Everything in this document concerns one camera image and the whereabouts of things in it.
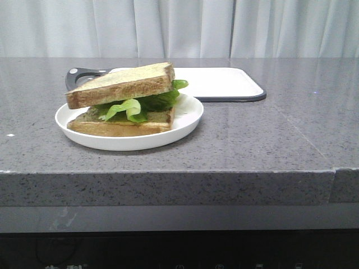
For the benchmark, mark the green lettuce leaf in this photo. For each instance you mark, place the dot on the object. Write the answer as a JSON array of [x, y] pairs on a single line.
[[136, 110]]

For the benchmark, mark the toasted bread slice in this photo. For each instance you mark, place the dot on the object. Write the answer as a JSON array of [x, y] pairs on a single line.
[[131, 83], [119, 126]]

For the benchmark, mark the white round plate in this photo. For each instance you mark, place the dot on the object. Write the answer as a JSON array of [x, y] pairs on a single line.
[[187, 114]]

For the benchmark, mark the white cutting board grey rim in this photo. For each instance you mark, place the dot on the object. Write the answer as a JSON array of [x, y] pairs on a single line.
[[206, 84]]

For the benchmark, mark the black appliance front panel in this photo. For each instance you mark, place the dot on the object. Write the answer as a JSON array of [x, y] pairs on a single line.
[[183, 249]]

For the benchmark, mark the white curtain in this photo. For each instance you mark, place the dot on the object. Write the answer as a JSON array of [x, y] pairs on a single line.
[[180, 29]]

